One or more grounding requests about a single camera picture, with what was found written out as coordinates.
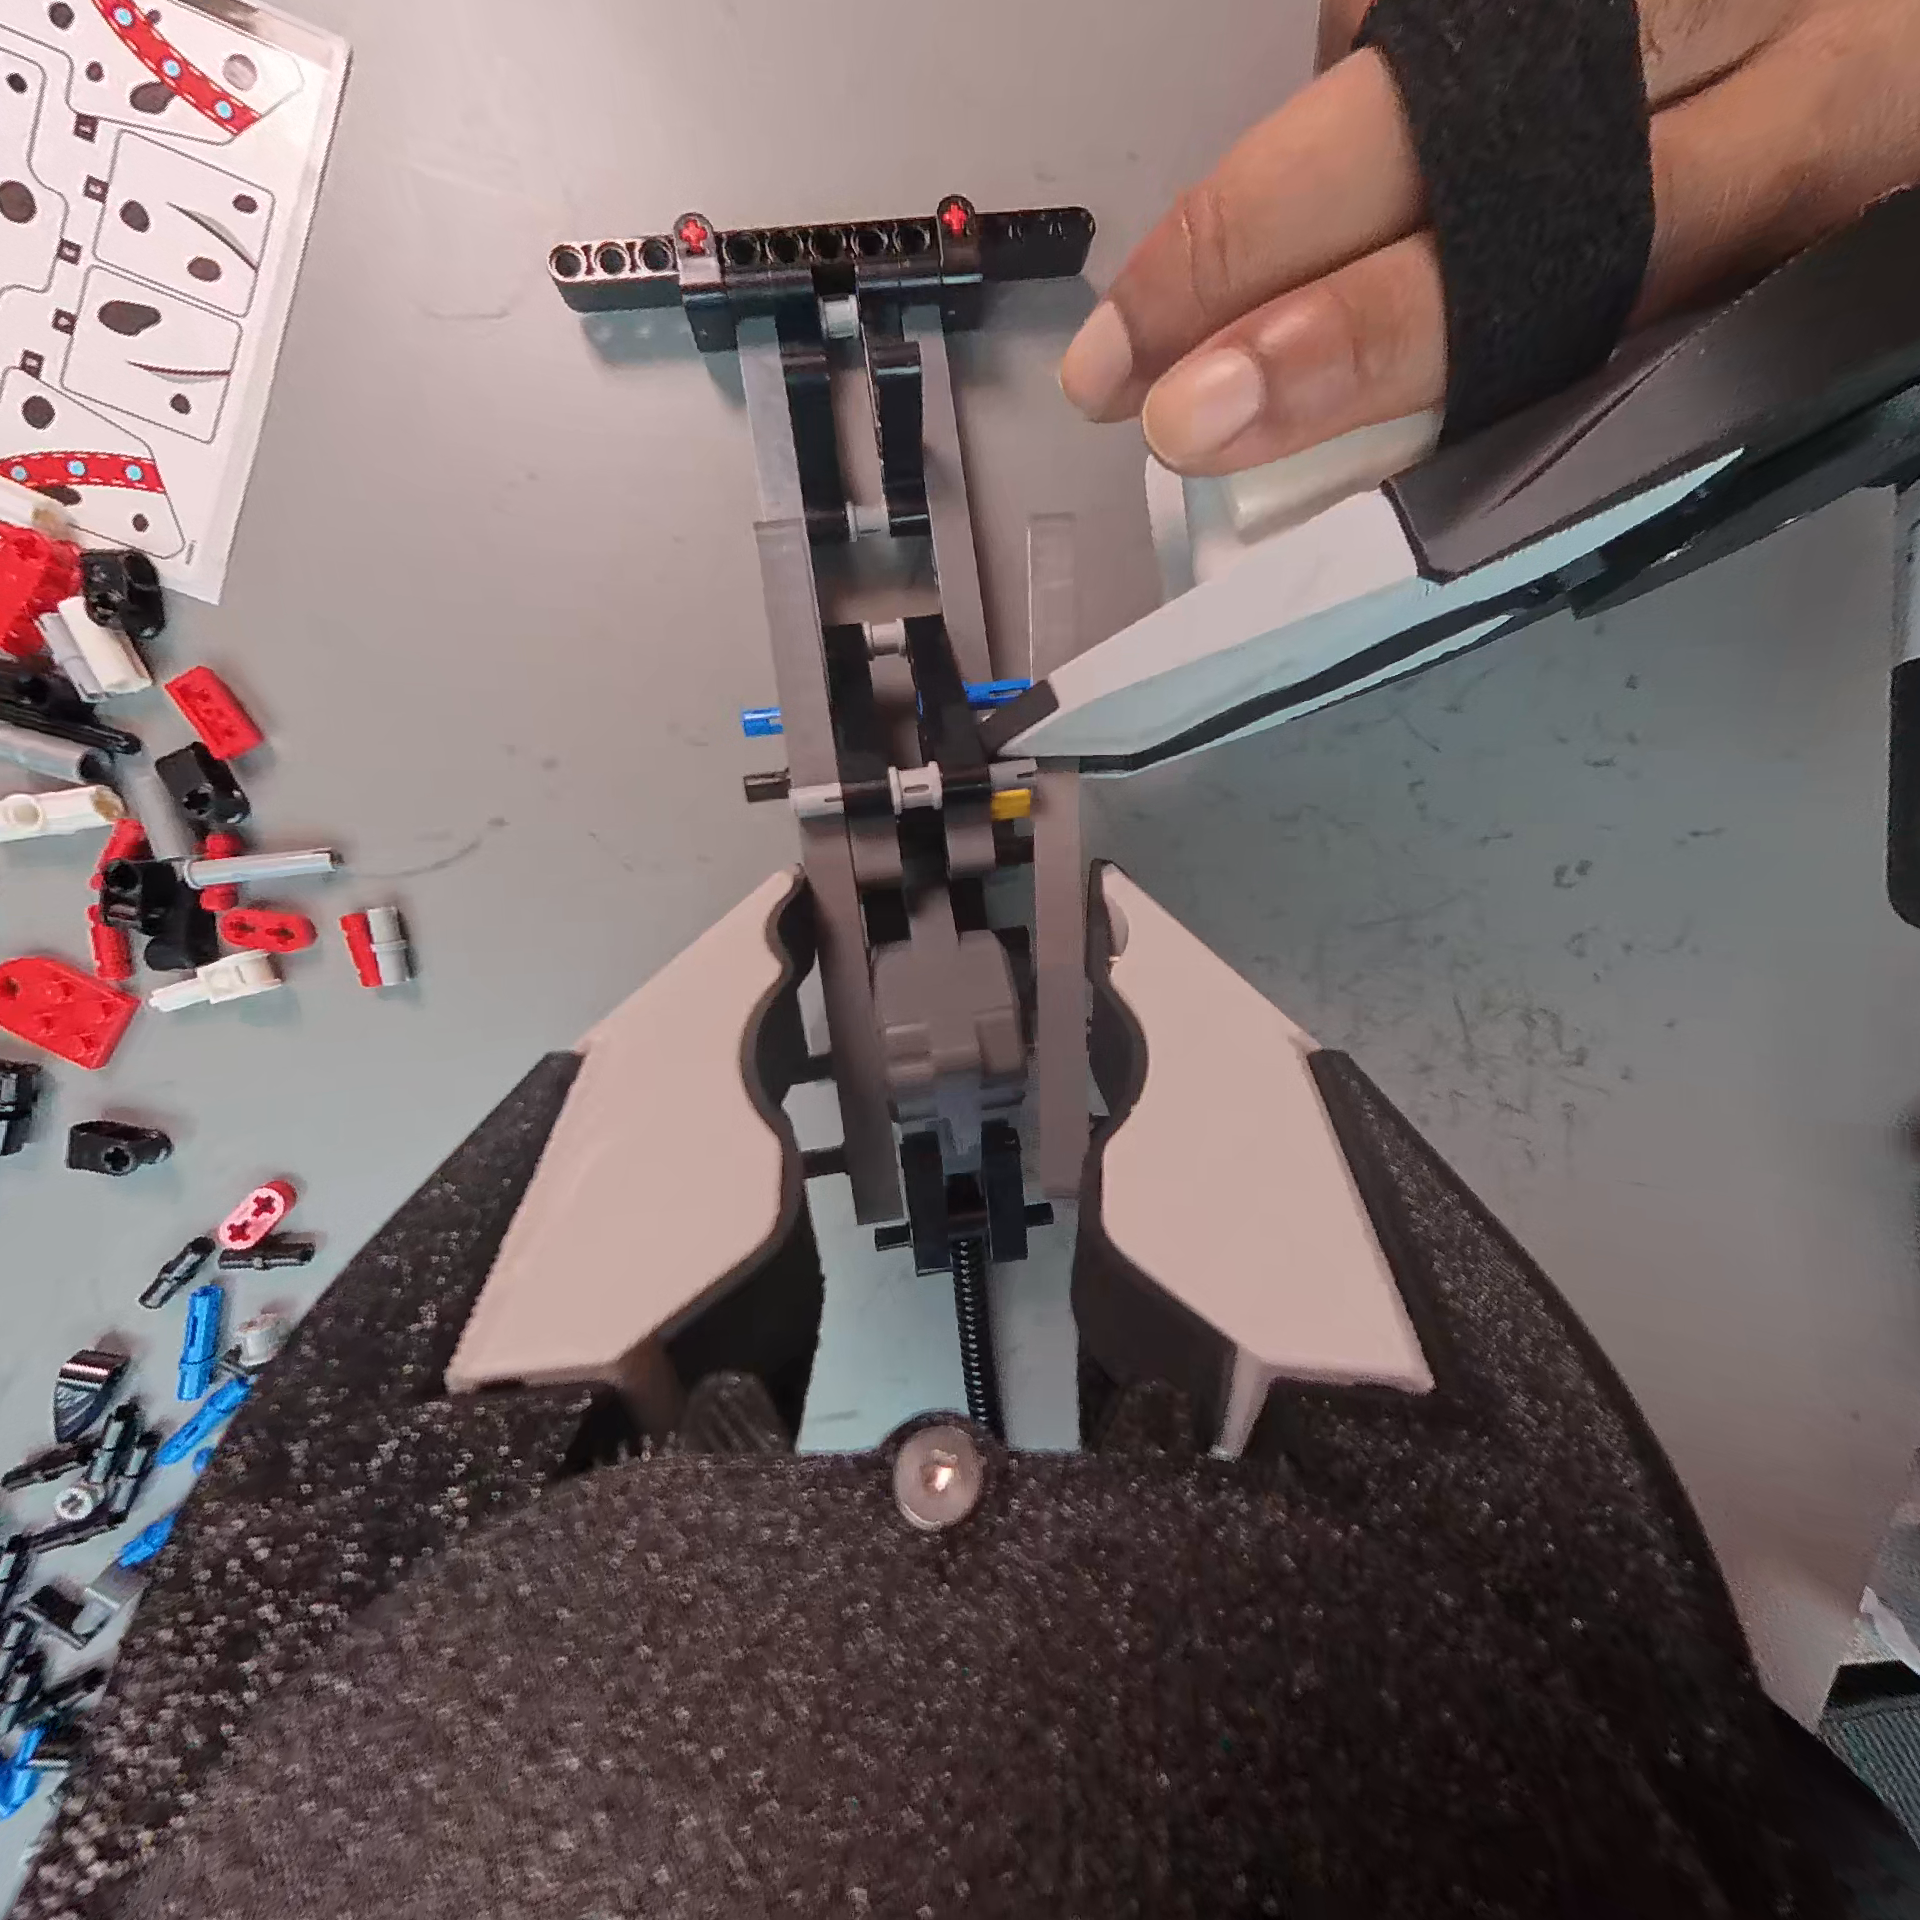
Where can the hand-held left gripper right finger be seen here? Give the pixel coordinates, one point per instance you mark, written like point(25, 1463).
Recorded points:
point(1247, 1201)

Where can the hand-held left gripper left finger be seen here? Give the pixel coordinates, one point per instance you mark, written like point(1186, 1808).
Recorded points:
point(647, 1201)

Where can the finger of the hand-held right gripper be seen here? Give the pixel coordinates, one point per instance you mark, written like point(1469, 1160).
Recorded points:
point(1321, 646)

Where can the grey toy brick chassis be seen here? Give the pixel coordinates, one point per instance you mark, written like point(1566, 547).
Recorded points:
point(901, 601)

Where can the pile of blue black pins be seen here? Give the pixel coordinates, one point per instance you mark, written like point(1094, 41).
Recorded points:
point(120, 1440)

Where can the pile of red white bricks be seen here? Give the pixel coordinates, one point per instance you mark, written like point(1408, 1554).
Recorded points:
point(150, 871)

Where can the grey desk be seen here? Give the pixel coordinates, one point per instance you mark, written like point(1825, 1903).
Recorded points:
point(1501, 1051)

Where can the person's right hand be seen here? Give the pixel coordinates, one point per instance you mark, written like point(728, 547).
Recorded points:
point(1261, 331)

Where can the white sticker sheet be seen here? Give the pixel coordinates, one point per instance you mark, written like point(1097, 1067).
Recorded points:
point(150, 270)

